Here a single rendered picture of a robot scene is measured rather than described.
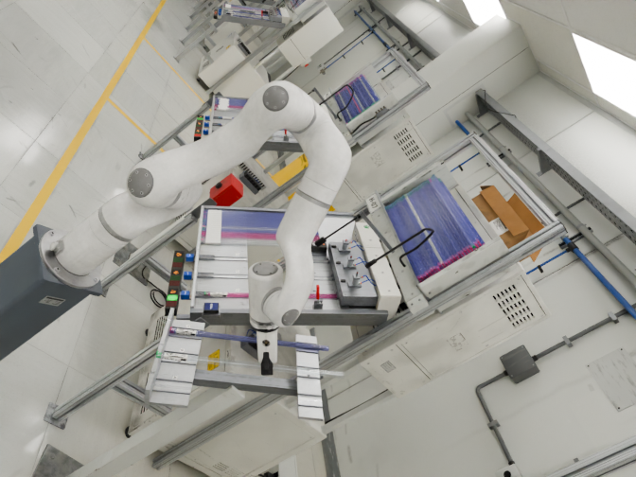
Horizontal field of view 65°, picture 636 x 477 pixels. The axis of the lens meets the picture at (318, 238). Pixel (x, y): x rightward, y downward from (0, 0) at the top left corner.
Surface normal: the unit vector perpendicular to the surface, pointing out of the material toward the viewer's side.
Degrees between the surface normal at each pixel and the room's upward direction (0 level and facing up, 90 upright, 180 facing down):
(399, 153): 90
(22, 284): 90
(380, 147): 90
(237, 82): 90
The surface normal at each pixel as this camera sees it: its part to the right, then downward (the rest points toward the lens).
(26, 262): -0.46, -0.29
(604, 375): -0.58, -0.62
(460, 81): 0.13, 0.58
